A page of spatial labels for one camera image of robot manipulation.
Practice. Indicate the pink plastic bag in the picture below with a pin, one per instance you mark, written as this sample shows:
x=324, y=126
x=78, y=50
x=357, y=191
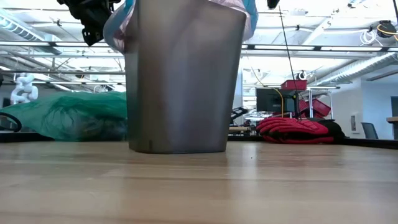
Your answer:
x=116, y=28

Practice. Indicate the teal plastic trash bag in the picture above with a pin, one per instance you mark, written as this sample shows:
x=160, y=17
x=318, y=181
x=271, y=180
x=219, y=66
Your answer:
x=71, y=115

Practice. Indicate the dark grey trash bin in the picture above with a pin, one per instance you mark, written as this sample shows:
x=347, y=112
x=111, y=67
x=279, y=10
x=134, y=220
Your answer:
x=186, y=77

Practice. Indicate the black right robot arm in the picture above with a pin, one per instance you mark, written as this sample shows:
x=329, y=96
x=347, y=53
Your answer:
x=273, y=3

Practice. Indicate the black tabletop robot arm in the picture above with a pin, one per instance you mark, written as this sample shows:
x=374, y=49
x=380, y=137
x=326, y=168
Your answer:
x=237, y=112

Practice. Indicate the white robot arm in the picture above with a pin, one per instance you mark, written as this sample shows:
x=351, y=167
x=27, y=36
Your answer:
x=23, y=90

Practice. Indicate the long wooden bench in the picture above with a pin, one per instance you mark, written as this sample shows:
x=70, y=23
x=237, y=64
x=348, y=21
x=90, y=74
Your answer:
x=239, y=128

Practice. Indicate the black computer monitor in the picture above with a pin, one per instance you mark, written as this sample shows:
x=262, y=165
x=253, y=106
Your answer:
x=269, y=101

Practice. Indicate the red plastic crate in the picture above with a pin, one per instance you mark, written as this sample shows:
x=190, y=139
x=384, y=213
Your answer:
x=293, y=85
x=320, y=108

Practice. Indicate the red and black work glove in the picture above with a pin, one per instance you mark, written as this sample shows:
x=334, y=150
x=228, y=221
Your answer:
x=292, y=127

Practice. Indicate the metal shelf rack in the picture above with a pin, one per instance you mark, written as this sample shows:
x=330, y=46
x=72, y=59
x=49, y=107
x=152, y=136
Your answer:
x=311, y=102

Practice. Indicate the dark office chair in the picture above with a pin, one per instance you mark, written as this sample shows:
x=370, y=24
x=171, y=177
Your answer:
x=370, y=130

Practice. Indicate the wooden desk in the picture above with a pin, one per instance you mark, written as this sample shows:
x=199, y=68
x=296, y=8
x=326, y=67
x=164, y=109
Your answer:
x=392, y=120

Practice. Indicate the grey wall panel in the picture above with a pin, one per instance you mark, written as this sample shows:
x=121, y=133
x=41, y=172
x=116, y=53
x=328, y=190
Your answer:
x=354, y=123

